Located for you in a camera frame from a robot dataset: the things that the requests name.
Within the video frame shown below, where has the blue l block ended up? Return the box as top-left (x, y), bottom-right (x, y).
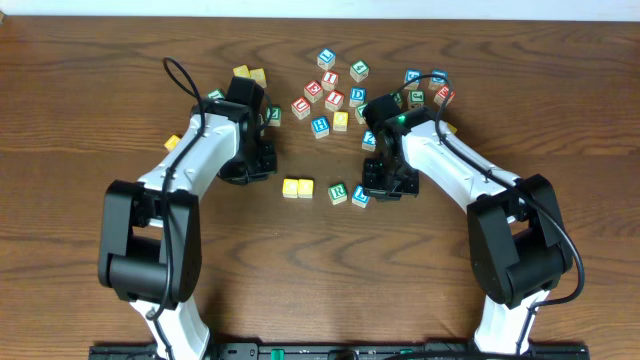
top-left (352, 185), bottom-right (370, 208)
top-left (317, 48), bottom-right (336, 71)

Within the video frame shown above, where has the yellow C block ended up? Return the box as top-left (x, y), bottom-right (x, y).
top-left (282, 178), bottom-right (299, 198)

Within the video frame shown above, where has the green R block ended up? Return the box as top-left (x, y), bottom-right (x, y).
top-left (328, 183), bottom-right (348, 205)

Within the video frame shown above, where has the yellow O block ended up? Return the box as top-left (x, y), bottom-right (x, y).
top-left (297, 179), bottom-right (314, 199)

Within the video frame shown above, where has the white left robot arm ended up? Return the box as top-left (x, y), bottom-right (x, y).
top-left (98, 99), bottom-right (277, 359)

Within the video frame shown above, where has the blue 2 block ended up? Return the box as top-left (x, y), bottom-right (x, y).
top-left (361, 130), bottom-right (376, 152)

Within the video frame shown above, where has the green Z block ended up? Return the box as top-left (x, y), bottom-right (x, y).
top-left (267, 106), bottom-right (282, 127)

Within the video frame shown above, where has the red U block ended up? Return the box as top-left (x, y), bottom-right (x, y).
top-left (291, 97), bottom-right (311, 120)

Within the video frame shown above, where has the blue H block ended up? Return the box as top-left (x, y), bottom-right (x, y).
top-left (311, 116), bottom-right (330, 139)

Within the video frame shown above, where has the green N block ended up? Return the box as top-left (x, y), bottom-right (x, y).
top-left (355, 103), bottom-right (367, 124)

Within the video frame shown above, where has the green B block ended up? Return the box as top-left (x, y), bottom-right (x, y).
top-left (392, 92), bottom-right (403, 108)

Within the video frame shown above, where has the yellow block far right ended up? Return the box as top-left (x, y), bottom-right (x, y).
top-left (447, 123), bottom-right (458, 134)

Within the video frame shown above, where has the yellow S block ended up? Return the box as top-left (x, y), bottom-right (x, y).
top-left (249, 68), bottom-right (267, 88)

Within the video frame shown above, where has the yellow K block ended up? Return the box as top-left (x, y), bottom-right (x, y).
top-left (164, 134), bottom-right (181, 152)

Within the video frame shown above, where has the green J block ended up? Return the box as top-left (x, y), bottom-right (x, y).
top-left (407, 90), bottom-right (425, 109)

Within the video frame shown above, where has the blue d block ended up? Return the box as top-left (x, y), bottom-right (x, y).
top-left (349, 87), bottom-right (367, 107)
top-left (428, 69), bottom-right (448, 91)

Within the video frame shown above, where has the yellow W block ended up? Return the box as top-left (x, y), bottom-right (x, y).
top-left (233, 65), bottom-right (251, 78)

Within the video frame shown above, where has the red E block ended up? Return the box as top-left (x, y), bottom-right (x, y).
top-left (304, 80), bottom-right (324, 103)

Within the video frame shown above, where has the red I block lower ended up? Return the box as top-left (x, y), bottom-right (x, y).
top-left (325, 90), bottom-right (344, 112)

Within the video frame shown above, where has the red i block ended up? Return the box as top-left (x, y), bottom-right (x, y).
top-left (321, 70), bottom-right (339, 91)
top-left (325, 90), bottom-right (344, 112)

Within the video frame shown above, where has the red M block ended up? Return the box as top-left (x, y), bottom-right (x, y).
top-left (434, 85), bottom-right (456, 106)

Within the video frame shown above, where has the blue D block right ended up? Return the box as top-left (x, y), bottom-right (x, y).
top-left (428, 69), bottom-right (448, 91)

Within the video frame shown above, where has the blue 5 block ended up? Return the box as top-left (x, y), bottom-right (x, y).
top-left (404, 69), bottom-right (422, 91)

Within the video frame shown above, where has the red I block upper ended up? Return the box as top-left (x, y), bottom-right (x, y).
top-left (321, 70), bottom-right (339, 91)

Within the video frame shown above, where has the green 4 block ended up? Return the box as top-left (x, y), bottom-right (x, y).
top-left (350, 60), bottom-right (370, 83)

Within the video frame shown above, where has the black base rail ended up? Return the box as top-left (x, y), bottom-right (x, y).
top-left (88, 341), bottom-right (591, 360)

